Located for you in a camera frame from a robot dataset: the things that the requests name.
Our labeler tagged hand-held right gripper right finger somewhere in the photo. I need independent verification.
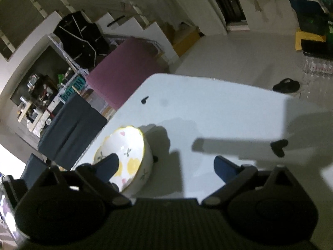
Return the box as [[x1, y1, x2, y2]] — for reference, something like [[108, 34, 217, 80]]
[[201, 156, 296, 208]]

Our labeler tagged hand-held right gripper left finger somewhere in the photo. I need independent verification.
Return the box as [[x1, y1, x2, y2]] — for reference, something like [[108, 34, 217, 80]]
[[33, 153, 132, 208]]

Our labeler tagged small floral ceramic bowl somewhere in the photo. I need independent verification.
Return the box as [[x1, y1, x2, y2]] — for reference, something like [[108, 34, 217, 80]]
[[93, 126, 154, 198]]

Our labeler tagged dark blue chair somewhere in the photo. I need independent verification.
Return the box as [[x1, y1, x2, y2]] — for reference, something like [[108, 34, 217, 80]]
[[20, 153, 48, 188], [38, 94, 108, 170]]

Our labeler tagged teal lettered sign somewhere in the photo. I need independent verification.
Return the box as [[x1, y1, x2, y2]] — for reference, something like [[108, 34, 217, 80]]
[[60, 77, 86, 102]]

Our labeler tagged cluttered white storage shelf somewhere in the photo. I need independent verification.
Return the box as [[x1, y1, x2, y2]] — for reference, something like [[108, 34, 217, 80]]
[[10, 68, 61, 133]]

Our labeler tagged purple cloth cover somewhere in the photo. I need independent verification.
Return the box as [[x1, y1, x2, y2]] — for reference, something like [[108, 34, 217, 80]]
[[86, 36, 170, 110]]

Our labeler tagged black slipper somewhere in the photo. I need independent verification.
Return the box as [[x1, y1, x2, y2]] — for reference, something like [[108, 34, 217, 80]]
[[273, 78, 301, 94]]

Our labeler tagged black vest white trim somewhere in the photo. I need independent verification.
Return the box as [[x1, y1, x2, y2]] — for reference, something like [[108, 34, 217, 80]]
[[53, 10, 110, 69]]

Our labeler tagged yellow cardboard box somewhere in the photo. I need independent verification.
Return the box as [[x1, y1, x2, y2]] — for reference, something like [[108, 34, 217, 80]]
[[172, 28, 201, 58]]

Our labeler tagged pack of water bottles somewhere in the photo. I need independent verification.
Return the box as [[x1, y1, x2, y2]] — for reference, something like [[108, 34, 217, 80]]
[[303, 56, 333, 79]]

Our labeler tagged white staircase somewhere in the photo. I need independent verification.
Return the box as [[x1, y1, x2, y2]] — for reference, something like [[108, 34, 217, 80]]
[[96, 10, 180, 59]]

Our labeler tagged yellow stool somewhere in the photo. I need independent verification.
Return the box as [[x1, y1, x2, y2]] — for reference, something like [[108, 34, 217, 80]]
[[295, 30, 327, 52]]

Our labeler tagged blue storage box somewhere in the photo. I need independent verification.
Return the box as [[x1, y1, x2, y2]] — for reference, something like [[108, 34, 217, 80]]
[[287, 0, 329, 15]]

